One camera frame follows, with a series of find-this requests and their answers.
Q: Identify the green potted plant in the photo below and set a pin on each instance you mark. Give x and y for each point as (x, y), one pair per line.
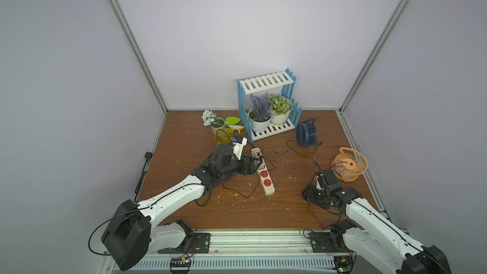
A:
(280, 109)

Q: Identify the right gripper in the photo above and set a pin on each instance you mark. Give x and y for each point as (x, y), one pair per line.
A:
(324, 177)

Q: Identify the aluminium front rail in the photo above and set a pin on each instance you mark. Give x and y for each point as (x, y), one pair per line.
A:
(247, 251)

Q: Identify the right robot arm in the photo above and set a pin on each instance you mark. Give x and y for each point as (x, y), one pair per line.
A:
(367, 232)

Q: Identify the orange desk fan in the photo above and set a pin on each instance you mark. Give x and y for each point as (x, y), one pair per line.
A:
(349, 164)

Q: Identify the purple lavender potted plant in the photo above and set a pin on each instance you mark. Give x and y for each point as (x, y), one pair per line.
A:
(260, 113)

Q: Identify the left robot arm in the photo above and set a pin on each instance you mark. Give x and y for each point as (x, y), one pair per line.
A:
(134, 229)

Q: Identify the dark blue upright desk fan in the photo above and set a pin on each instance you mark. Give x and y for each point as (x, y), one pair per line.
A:
(306, 134)

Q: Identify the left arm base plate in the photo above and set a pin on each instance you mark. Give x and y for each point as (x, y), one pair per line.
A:
(191, 242)

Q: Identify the yellow spray bottle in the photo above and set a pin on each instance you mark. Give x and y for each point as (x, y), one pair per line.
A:
(225, 135)

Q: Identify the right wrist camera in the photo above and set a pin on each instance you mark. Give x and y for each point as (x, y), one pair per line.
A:
(322, 184)

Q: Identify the right green circuit board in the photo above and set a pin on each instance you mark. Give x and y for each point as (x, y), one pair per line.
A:
(343, 264)

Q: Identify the beige red power strip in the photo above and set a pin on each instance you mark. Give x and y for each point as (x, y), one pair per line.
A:
(265, 180)

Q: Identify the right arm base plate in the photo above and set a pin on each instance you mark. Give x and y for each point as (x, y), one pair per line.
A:
(322, 242)

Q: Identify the green circuit board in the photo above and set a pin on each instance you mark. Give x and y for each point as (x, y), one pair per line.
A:
(180, 265)
(343, 264)

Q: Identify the blue white plant shelf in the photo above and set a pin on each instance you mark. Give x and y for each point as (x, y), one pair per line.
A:
(277, 83)

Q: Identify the white flower potted plant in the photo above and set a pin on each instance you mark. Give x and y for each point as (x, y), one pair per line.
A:
(211, 119)

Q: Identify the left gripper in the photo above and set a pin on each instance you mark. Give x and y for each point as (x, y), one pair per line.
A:
(245, 165)

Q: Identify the green plastic scoop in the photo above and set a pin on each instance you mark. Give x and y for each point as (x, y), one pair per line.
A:
(230, 121)

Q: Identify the left green circuit board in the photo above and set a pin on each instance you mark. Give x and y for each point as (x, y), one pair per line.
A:
(180, 265)

